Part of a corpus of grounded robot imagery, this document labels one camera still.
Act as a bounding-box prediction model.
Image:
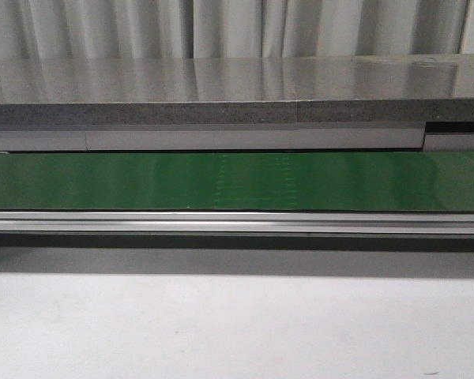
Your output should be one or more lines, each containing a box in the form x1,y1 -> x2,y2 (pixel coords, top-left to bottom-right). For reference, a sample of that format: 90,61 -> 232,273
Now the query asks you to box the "green conveyor belt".
0,152 -> 474,212

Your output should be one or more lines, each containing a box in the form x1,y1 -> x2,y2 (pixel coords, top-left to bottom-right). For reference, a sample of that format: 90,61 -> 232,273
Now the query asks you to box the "grey stone counter slab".
0,54 -> 474,126

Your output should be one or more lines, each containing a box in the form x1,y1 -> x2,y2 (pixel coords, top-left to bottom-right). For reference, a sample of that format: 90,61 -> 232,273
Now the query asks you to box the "white pleated curtain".
0,0 -> 468,59

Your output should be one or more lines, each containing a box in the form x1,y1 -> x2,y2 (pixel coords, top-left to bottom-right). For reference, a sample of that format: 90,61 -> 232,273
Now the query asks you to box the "aluminium conveyor rear rail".
0,122 -> 474,152

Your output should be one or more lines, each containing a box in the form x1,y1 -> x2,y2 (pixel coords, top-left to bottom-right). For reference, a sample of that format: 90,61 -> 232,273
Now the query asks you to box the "aluminium conveyor rail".
0,211 -> 474,236
0,122 -> 474,152

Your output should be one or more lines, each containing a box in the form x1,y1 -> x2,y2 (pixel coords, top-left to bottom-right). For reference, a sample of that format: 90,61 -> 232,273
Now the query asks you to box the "aluminium conveyor front rail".
0,211 -> 474,236

